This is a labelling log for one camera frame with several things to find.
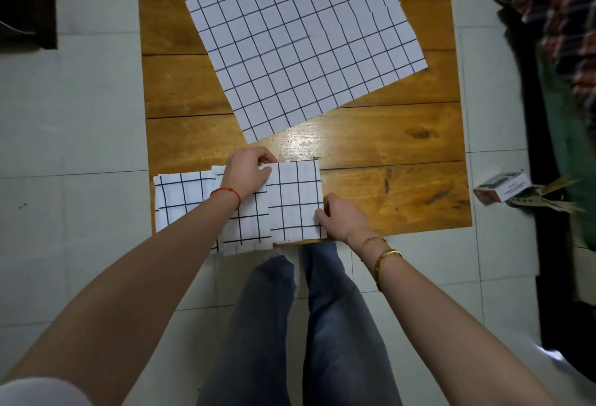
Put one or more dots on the red plaid blanket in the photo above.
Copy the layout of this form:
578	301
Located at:
554	0

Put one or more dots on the wooden table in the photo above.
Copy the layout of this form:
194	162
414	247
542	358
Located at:
396	140

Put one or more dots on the small white orange box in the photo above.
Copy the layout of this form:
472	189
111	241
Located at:
505	189

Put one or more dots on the cream and denim armchair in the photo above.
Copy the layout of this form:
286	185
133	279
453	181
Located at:
28	0

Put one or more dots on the gold bangle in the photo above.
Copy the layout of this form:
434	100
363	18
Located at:
386	254

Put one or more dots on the person's left forearm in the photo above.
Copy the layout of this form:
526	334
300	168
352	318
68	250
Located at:
116	308

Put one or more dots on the person's white shirt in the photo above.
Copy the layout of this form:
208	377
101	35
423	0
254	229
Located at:
42	394

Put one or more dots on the pile of grid cloths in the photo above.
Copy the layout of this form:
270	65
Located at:
302	38

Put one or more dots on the person's right hand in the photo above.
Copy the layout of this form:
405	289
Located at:
344	221

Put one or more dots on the long cream and denim sofa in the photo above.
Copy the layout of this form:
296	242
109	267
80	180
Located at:
526	93

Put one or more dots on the person's denim trousers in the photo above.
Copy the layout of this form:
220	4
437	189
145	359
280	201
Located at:
251	336

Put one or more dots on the person's right forearm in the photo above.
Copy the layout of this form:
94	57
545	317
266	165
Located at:
442	326

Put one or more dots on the person's left hand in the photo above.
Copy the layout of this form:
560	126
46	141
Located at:
244	175

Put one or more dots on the grid cloth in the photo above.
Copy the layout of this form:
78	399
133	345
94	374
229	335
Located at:
181	196
295	201

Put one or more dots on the green cloth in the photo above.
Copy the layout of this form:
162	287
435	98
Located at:
572	149

